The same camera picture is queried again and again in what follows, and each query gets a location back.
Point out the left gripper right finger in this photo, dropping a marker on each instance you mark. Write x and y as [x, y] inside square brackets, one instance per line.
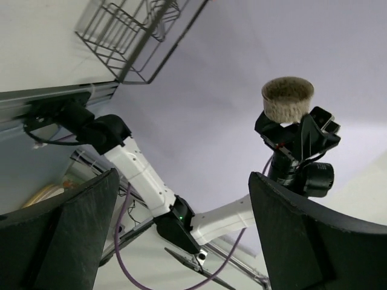
[308, 246]

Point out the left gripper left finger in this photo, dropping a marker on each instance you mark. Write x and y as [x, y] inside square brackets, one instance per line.
[58, 243]

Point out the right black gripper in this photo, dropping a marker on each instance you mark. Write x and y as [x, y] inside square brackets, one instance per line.
[298, 141]

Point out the small grey speckled dish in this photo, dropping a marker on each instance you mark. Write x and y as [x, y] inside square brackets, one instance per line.
[287, 99]

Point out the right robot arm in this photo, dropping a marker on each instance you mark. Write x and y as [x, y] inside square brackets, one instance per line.
[295, 164]

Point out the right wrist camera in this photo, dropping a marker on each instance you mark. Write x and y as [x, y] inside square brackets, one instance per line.
[324, 120]

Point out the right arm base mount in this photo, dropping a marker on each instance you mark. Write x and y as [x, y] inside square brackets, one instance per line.
[51, 111]

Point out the aluminium table rail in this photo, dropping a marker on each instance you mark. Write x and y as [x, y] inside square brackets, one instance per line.
[15, 104]

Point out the black wire dish rack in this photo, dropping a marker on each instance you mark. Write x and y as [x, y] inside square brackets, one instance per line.
[135, 39]

